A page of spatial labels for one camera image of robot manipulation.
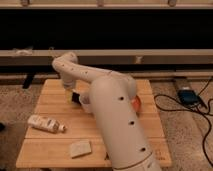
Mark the black eraser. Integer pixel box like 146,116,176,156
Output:
72,92,81,105

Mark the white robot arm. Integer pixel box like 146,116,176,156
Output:
52,52,162,171

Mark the white sponge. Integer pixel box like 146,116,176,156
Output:
69,140,92,158

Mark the white tube bottle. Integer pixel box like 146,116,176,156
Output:
27,115,66,133

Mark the orange bowl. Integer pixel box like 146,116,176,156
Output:
131,96,141,114

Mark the red chili pepper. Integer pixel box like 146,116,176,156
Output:
105,153,109,160

